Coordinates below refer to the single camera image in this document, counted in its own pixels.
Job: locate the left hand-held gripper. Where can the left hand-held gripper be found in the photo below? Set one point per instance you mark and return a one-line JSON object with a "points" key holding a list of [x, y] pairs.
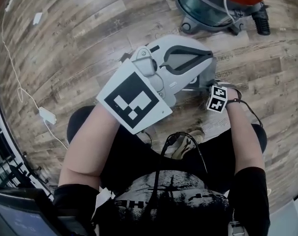
{"points": [[135, 99]]}

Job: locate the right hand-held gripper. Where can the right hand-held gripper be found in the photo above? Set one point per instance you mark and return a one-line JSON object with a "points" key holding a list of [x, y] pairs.
{"points": [[217, 98]]}

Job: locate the orange and green vacuum cleaner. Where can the orange and green vacuum cleaner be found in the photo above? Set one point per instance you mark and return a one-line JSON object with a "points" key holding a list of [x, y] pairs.
{"points": [[208, 6]]}

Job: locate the person's right forearm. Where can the person's right forearm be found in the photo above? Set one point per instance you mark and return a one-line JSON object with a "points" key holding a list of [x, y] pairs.
{"points": [[245, 136]]}

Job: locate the person's left forearm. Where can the person's left forearm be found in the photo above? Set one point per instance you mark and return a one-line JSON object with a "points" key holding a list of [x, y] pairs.
{"points": [[90, 144]]}

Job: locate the person's beige patterned shoe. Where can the person's beige patterned shoe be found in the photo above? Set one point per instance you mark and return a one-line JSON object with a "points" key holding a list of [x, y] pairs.
{"points": [[187, 144]]}

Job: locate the person's black shorts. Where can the person's black shorts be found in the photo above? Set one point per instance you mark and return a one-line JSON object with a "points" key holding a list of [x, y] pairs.
{"points": [[149, 151]]}

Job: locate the person's black printed shirt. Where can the person's black printed shirt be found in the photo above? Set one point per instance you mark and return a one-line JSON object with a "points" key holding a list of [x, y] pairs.
{"points": [[168, 200]]}

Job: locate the white box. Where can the white box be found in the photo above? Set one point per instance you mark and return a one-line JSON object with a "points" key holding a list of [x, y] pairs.
{"points": [[289, 217]]}

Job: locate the white power adapter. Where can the white power adapter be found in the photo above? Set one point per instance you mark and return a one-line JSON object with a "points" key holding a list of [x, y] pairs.
{"points": [[47, 115]]}

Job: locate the white paper scrap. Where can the white paper scrap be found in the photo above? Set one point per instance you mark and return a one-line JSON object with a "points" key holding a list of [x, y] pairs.
{"points": [[37, 18]]}

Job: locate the black laptop screen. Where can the black laptop screen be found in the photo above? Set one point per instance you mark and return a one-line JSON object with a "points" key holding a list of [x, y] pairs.
{"points": [[18, 215]]}

